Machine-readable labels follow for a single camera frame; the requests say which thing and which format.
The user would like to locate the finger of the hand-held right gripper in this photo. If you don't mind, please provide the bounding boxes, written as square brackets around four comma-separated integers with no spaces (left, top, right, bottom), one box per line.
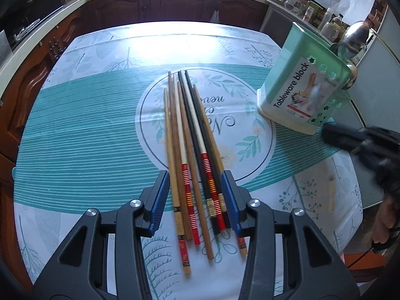
[321,123,368,156]

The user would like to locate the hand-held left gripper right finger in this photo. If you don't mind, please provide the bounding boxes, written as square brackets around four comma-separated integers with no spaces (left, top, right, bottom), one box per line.
[220,169,360,300]

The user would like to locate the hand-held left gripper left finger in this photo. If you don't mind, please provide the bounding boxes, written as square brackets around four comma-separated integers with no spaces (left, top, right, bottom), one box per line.
[31,169,171,300]

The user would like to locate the black gold-banded chopstick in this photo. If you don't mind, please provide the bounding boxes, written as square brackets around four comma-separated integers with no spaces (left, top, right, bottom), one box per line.
[185,70,232,229]
[179,71,221,235]

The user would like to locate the green plastic utensil holder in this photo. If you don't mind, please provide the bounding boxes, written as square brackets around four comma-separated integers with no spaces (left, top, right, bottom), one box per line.
[257,22,354,136]

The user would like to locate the large steel spoon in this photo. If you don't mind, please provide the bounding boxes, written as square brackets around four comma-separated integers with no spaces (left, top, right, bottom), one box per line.
[339,20,372,60]

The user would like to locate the person's right hand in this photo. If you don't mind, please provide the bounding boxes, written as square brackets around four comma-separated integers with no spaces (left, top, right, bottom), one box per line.
[373,198,400,245]

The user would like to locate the grey refrigerator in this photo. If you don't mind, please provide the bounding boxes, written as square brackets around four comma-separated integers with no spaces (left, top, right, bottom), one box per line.
[347,3,400,213]

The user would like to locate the teal white patterned tablecloth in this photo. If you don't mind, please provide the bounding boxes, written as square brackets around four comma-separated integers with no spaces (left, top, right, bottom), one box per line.
[12,22,365,300]

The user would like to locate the white mug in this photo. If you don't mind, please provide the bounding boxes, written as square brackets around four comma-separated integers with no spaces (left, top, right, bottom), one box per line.
[320,22,340,41]

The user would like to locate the cooking oil bottle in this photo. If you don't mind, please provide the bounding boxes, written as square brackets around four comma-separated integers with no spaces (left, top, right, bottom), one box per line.
[333,13,346,33]

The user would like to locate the glass pitcher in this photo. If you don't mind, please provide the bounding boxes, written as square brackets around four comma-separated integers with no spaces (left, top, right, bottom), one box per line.
[283,0,310,15]

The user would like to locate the gas stove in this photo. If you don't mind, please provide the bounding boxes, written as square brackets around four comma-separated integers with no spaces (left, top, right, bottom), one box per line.
[6,19,41,43]

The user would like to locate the steel splash guard plate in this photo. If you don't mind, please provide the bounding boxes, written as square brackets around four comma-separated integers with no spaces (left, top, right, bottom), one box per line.
[0,29,13,54]

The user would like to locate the dark-handled knife rack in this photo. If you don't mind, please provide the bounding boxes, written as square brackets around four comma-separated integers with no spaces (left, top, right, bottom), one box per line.
[48,36,65,61]

